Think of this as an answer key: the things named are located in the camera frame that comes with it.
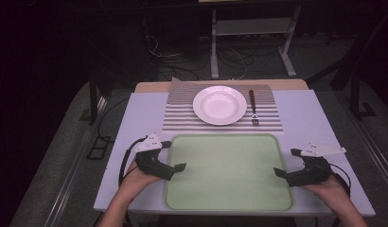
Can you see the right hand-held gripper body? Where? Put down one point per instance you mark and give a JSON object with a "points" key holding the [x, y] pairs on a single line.
{"points": [[312, 171]]}

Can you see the black angled stand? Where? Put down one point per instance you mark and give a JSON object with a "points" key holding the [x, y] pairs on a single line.
{"points": [[354, 78]]}

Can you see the black floor bracket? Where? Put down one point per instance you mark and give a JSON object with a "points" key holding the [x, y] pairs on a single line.
{"points": [[99, 148]]}

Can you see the striped placemat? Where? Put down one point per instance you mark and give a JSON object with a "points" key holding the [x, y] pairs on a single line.
{"points": [[179, 116]]}

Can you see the grey metal stand frame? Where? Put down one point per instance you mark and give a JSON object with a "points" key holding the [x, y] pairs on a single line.
{"points": [[215, 47]]}

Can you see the light green tray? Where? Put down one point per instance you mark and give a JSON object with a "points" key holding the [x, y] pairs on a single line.
{"points": [[228, 171]]}

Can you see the black metal stand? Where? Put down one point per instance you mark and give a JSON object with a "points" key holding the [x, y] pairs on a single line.
{"points": [[93, 97]]}

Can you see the white plate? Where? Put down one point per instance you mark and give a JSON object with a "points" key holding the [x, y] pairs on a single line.
{"points": [[220, 105]]}

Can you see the person's left hand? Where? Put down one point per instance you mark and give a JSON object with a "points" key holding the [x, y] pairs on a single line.
{"points": [[137, 184]]}

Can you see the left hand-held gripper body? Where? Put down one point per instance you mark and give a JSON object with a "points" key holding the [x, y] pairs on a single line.
{"points": [[148, 162]]}

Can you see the person's right hand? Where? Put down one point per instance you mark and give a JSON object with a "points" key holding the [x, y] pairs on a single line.
{"points": [[329, 189]]}

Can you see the metal floor rail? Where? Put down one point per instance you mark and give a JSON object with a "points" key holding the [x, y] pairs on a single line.
{"points": [[376, 157], [70, 176]]}

